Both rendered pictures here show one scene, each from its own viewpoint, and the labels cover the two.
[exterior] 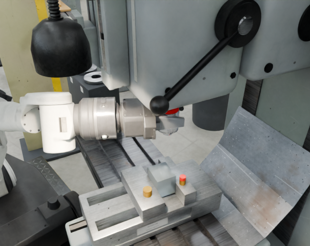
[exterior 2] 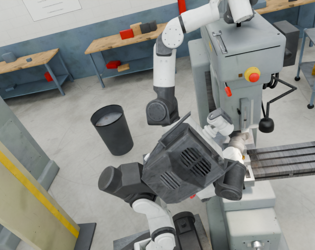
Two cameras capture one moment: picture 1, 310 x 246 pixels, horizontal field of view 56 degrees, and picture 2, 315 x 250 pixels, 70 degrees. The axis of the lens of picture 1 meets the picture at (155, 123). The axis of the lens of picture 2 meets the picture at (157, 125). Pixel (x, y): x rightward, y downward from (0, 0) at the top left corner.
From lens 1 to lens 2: 1.30 m
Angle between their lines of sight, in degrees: 40
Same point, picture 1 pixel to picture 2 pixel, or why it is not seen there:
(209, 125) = (128, 148)
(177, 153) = not seen: hidden behind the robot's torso
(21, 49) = (23, 211)
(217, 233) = (253, 152)
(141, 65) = (256, 118)
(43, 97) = (233, 152)
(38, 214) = (184, 234)
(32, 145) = not seen: outside the picture
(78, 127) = (240, 151)
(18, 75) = (32, 229)
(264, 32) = not seen: hidden behind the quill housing
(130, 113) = (241, 136)
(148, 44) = (259, 112)
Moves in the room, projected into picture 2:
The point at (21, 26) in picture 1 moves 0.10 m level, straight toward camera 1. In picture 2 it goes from (14, 196) to (25, 195)
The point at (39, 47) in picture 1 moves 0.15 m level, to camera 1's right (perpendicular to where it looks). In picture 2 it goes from (272, 125) to (277, 107)
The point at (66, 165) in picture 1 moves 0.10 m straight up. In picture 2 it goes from (100, 243) to (97, 239)
